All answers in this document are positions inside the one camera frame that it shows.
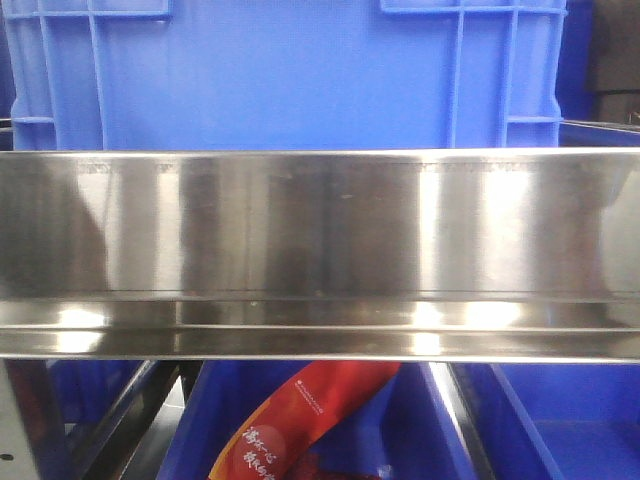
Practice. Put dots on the blue bin lower middle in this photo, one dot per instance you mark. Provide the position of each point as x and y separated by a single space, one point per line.
404 432

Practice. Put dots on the blue bin lower right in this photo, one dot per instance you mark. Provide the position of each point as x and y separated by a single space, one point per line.
539 421

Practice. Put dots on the blue bin on shelf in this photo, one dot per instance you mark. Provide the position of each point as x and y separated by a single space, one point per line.
301 75

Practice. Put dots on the red snack package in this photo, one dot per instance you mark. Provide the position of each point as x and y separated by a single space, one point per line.
305 407

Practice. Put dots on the stainless steel shelf rail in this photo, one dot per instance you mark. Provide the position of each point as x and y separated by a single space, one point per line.
490 255

